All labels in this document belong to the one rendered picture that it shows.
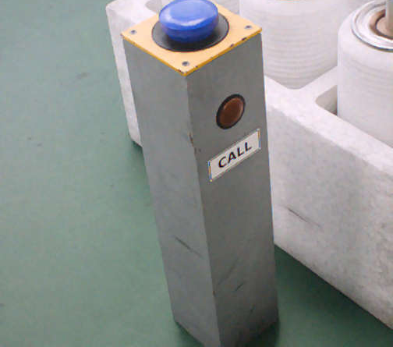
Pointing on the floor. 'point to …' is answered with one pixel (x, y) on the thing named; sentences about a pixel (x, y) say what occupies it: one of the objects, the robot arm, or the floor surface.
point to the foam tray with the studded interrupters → (308, 175)
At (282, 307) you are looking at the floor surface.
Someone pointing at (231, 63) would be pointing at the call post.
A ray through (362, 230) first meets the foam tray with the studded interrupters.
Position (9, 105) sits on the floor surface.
